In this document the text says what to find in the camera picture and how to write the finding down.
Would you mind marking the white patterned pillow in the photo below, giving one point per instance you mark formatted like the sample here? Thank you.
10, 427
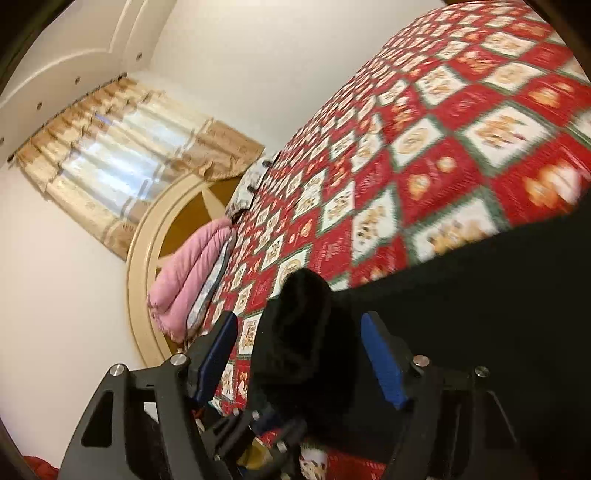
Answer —
249, 184

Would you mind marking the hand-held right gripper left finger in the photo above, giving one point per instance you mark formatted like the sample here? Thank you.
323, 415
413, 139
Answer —
217, 360

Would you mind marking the red printed checked bedspread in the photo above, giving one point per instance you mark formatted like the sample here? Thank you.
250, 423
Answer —
415, 138

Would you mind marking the grey floral pillow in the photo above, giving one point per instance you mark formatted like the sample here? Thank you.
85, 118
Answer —
207, 290

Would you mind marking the beige floral curtain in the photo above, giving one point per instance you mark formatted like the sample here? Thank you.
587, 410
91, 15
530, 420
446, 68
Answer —
115, 152

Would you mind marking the folded pink blanket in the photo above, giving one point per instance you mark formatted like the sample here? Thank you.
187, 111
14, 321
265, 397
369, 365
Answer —
189, 272

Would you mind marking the cream wooden headboard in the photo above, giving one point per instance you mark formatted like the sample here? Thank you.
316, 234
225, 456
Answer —
138, 258

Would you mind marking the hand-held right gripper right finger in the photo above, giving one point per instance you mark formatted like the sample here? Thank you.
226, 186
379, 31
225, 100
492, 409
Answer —
383, 364

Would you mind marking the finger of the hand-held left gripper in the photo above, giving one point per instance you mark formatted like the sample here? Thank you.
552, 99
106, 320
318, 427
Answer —
288, 438
235, 431

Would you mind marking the red cloth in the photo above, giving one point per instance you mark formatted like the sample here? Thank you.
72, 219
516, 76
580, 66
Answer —
41, 468

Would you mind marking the black pants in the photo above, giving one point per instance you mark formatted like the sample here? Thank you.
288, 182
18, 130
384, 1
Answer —
485, 300

